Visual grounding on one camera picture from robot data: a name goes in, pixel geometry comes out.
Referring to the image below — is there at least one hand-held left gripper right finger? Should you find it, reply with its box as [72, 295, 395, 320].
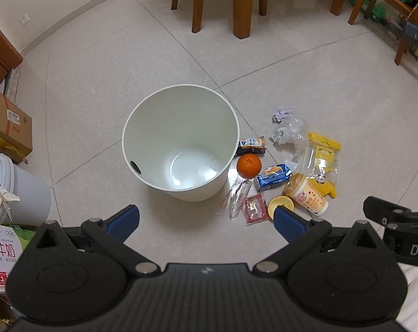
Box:
[252, 205, 386, 276]

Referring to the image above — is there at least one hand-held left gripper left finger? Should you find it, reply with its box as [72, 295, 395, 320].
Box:
[32, 205, 160, 278]

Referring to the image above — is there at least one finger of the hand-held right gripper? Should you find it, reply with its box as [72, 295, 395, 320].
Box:
[363, 196, 415, 230]

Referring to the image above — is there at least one clear wrapper with red print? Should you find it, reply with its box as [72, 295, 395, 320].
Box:
[224, 178, 250, 219]

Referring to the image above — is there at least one white trash bin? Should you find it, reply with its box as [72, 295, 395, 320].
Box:
[122, 85, 239, 203]

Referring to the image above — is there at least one yellow plastic lid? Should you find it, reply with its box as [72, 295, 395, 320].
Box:
[267, 196, 295, 220]

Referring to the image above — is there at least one beige milk tea cup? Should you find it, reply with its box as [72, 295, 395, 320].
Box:
[283, 173, 330, 217]

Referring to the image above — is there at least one small red packet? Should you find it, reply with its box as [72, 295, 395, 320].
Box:
[244, 194, 270, 227]

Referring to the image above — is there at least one blue snack packet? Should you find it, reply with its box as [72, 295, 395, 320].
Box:
[254, 163, 293, 192]

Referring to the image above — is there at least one orange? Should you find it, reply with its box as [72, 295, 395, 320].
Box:
[237, 154, 262, 178]

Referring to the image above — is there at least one yellow stand-up pouch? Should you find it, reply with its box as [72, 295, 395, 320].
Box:
[301, 132, 341, 199]

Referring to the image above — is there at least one dark snack bar wrapper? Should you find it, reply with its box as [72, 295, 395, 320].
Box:
[234, 136, 267, 157]

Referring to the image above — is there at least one clear plastic bag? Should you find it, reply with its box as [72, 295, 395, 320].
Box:
[270, 116, 308, 147]

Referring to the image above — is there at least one white plastic bucket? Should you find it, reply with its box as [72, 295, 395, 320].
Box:
[0, 152, 52, 225]

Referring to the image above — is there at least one crumpled white paper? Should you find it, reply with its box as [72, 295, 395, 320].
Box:
[273, 107, 294, 122]

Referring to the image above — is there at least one white paper scrap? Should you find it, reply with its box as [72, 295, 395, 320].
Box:
[0, 187, 20, 220]

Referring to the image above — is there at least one green and white milk box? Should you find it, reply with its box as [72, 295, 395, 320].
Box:
[0, 223, 37, 294]

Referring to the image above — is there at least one brown cardboard box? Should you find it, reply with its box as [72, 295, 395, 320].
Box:
[0, 82, 33, 164]

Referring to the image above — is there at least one grey case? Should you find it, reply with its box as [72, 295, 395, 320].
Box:
[403, 21, 418, 46]

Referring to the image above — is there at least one green bag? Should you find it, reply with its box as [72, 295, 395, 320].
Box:
[351, 0, 387, 20]

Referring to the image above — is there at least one wooden cabinet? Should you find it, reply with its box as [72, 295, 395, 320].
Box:
[0, 14, 23, 89]

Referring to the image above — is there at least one wooden table leg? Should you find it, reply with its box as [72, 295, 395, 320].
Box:
[227, 0, 256, 39]

